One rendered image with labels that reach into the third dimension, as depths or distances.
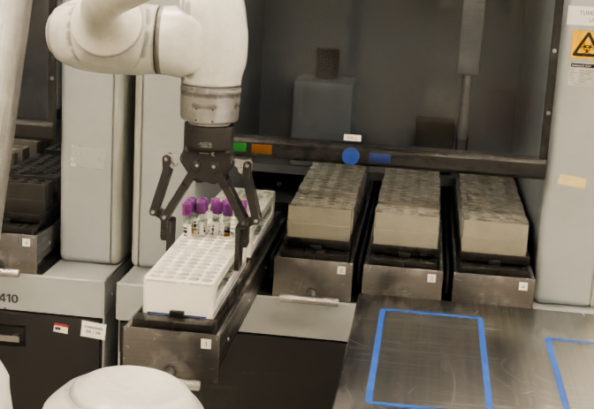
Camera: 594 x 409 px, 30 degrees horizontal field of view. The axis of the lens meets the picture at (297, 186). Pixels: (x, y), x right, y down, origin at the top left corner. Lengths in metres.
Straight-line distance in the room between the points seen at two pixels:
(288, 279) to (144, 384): 0.99
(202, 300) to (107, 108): 0.56
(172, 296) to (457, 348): 0.40
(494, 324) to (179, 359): 0.45
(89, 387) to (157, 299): 0.65
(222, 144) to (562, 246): 0.66
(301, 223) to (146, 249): 0.29
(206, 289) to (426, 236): 0.53
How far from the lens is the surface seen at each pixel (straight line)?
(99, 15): 1.52
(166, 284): 1.55
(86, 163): 2.03
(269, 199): 2.05
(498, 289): 1.90
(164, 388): 0.94
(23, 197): 2.07
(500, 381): 1.41
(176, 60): 1.62
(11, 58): 1.06
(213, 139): 1.64
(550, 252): 1.98
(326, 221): 1.95
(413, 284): 1.89
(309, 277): 1.90
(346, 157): 1.90
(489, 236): 1.95
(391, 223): 1.94
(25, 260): 2.01
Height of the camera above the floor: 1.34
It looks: 13 degrees down
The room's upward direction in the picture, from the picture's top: 3 degrees clockwise
